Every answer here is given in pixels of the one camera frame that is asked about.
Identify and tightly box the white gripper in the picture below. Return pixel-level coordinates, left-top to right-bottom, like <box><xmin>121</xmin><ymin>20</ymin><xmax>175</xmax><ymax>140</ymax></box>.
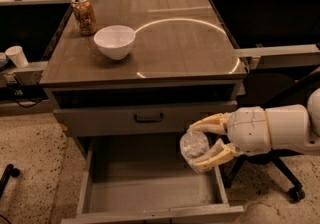
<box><xmin>188</xmin><ymin>107</ymin><xmax>271</xmax><ymax>170</ymax></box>

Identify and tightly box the clear plastic water bottle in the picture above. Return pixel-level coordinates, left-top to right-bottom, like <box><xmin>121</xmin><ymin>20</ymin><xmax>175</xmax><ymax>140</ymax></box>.
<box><xmin>180</xmin><ymin>131</ymin><xmax>210</xmax><ymax>173</ymax></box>

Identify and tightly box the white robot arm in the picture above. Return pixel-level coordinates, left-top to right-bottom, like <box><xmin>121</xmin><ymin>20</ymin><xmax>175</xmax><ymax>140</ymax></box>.
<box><xmin>180</xmin><ymin>89</ymin><xmax>320</xmax><ymax>172</ymax></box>

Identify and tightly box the closed grey upper drawer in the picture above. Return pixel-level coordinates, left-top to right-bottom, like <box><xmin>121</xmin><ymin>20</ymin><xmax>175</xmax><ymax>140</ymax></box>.
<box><xmin>54</xmin><ymin>101</ymin><xmax>237</xmax><ymax>137</ymax></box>

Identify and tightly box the grey drawer cabinet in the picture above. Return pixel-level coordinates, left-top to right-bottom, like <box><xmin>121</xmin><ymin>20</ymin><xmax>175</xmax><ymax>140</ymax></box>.
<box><xmin>38</xmin><ymin>0</ymin><xmax>248</xmax><ymax>224</ymax></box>

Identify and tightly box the open grey middle drawer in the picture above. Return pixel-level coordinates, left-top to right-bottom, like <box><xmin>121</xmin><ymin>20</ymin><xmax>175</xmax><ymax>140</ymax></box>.
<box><xmin>61</xmin><ymin>134</ymin><xmax>244</xmax><ymax>224</ymax></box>

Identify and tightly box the black office chair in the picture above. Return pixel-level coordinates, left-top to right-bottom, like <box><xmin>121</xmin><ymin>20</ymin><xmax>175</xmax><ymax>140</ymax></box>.
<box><xmin>222</xmin><ymin>67</ymin><xmax>320</xmax><ymax>203</ymax></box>

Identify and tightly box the white ceramic bowl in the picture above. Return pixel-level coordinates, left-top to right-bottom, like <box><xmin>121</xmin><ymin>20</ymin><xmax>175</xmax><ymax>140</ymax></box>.
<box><xmin>94</xmin><ymin>25</ymin><xmax>136</xmax><ymax>60</ymax></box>

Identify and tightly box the orange patterned drink can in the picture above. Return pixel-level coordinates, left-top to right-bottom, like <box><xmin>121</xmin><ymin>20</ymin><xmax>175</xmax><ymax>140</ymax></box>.
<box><xmin>71</xmin><ymin>0</ymin><xmax>96</xmax><ymax>36</ymax></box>

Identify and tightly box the black caster wheel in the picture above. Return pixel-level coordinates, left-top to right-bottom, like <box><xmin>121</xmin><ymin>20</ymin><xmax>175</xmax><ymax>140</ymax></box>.
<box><xmin>0</xmin><ymin>164</ymin><xmax>20</xmax><ymax>198</ymax></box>

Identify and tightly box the white paper cup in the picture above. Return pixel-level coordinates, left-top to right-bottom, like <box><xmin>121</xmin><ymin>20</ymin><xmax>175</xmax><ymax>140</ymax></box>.
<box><xmin>5</xmin><ymin>46</ymin><xmax>28</xmax><ymax>68</ymax></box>

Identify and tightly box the black drawer handle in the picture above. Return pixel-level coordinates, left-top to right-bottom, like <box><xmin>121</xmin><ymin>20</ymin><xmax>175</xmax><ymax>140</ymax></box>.
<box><xmin>133</xmin><ymin>113</ymin><xmax>164</xmax><ymax>123</ymax></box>

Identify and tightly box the black power strip with cable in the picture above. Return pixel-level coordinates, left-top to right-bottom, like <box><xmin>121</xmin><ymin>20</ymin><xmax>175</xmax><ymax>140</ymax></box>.
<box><xmin>3</xmin><ymin>72</ymin><xmax>47</xmax><ymax>108</ymax></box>

